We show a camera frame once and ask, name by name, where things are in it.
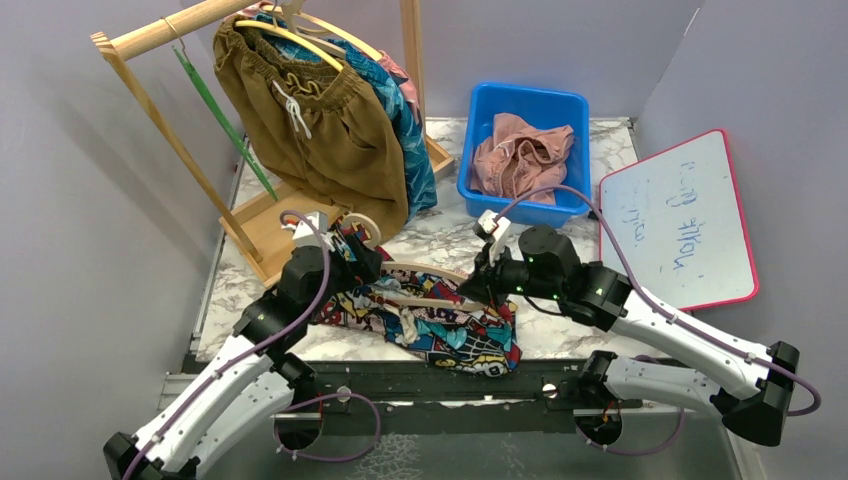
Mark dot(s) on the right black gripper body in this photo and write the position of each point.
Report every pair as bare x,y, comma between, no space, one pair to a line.
508,274

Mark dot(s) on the beige wooden hanger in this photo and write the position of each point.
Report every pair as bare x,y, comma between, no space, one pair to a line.
374,239
291,11

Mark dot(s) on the teal patterned shorts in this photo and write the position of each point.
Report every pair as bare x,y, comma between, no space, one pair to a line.
420,183

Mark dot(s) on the yellow hanger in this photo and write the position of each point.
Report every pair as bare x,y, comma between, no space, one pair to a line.
284,33

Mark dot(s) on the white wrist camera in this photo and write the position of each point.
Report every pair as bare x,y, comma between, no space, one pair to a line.
493,229
308,230

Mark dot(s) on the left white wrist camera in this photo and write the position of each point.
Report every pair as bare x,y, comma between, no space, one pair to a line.
308,230

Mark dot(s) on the blue plastic bin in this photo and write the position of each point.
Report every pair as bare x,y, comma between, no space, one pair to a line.
544,109

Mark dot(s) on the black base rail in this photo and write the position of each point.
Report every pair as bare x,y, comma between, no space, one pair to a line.
403,397

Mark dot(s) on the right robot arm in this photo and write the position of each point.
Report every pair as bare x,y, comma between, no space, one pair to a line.
748,386

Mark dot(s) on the pink floral shorts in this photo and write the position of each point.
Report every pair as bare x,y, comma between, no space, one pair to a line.
403,81

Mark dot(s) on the green hanger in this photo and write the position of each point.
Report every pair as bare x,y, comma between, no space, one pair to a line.
212,105

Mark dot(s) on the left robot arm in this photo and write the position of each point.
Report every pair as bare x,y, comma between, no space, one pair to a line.
255,374

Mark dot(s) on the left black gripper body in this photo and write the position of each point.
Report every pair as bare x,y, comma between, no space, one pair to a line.
345,275

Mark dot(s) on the comic print shorts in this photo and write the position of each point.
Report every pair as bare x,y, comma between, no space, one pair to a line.
481,342

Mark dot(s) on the mustard brown shorts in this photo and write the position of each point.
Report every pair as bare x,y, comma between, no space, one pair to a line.
319,129

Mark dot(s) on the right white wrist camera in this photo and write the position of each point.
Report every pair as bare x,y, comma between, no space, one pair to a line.
493,229

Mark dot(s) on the pink framed whiteboard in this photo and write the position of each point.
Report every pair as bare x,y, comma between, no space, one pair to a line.
677,219

